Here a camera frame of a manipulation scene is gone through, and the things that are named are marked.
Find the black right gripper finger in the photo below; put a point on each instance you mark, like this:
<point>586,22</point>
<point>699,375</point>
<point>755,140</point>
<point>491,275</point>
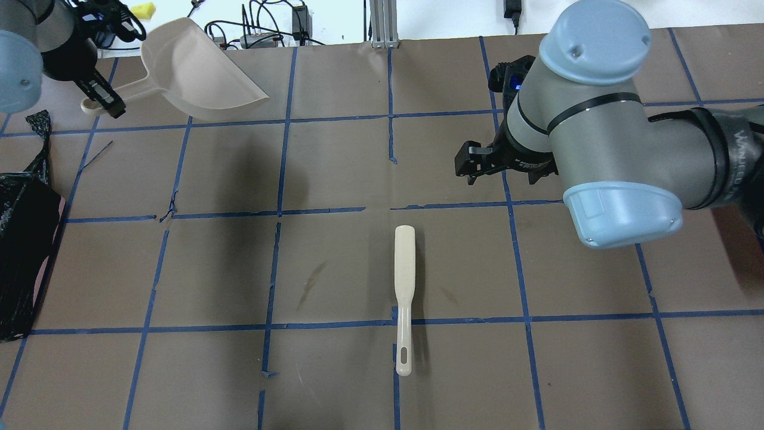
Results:
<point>473,160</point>

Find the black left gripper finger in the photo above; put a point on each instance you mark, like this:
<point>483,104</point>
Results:
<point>100,97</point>

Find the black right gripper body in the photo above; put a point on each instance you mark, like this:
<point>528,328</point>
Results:
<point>518,156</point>

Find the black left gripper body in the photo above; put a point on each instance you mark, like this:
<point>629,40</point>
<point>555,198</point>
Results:
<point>67,60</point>

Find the beige plastic dustpan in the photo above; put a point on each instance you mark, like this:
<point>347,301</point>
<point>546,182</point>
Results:
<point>184,66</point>

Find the beige hand brush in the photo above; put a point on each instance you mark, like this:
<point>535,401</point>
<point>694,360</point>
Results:
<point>405,279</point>

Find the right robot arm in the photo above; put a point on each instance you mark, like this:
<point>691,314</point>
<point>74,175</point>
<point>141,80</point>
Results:
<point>574,110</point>

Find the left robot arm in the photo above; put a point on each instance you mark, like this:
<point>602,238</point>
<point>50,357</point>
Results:
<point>56,39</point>

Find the black bag lined bin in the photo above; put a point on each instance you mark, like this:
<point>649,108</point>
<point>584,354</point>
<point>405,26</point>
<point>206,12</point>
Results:
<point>32,213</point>

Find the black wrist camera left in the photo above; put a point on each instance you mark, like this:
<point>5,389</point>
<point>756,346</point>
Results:
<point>103,22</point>

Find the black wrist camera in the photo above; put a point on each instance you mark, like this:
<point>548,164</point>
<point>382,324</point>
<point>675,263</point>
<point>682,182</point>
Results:
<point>103,22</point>
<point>506,78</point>

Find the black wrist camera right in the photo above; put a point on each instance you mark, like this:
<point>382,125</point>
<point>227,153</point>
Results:
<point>506,78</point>

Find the aluminium frame post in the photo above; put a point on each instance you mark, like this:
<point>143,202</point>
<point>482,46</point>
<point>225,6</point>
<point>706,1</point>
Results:
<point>384,24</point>

